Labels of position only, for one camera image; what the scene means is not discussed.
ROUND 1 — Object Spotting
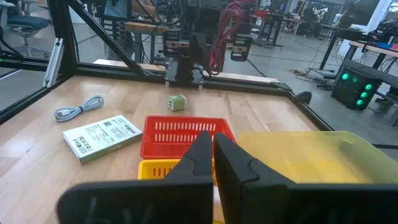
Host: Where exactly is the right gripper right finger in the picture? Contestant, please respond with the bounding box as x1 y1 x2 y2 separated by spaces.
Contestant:
213 133 398 224

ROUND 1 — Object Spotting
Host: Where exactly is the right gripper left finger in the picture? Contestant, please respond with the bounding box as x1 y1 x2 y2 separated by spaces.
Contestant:
57 130 215 224

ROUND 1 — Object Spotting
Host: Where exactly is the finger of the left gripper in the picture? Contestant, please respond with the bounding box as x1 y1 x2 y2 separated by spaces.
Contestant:
190 32 215 63

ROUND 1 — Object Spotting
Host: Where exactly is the maroon cable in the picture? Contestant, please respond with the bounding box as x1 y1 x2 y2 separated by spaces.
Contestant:
208 1 246 77

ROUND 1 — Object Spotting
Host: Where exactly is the white box with printed label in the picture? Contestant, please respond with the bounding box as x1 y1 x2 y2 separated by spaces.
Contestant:
62 114 144 165

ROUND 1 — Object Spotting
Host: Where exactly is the large translucent yellow bin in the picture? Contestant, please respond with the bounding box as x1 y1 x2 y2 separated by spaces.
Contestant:
238 130 398 184

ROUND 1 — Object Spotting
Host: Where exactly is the small yellow slotted basket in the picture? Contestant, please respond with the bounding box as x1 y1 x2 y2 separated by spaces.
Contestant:
137 158 225 224

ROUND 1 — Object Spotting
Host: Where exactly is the wooden workbench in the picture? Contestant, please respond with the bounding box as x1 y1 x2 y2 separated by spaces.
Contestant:
124 21 175 65

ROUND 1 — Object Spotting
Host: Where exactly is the green cube charger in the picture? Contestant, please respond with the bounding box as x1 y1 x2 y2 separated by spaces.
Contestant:
167 94 187 112

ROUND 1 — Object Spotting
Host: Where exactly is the small red slotted basket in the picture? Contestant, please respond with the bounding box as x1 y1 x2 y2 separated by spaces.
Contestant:
139 114 237 160

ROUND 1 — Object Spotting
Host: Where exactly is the person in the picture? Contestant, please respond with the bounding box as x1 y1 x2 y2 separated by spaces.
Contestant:
104 0 158 62

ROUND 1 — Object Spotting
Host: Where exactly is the small black clamp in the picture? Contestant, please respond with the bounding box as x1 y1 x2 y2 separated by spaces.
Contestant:
294 91 313 105

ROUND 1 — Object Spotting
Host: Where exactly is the computer tower with green lights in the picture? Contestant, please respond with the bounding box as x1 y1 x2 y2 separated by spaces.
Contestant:
331 68 383 110

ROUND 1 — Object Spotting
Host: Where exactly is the grey office chair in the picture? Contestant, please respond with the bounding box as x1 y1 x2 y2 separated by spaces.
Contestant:
0 0 52 57

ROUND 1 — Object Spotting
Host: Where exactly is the wooden top office desk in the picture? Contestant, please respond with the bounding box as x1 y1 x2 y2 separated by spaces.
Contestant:
323 26 398 128

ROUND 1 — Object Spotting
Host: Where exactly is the black aluminium table frame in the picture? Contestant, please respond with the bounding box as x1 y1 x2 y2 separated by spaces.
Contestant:
0 0 335 131

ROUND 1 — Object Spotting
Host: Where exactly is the silver frame bracket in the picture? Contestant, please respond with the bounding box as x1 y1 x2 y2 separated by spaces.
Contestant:
42 37 65 88

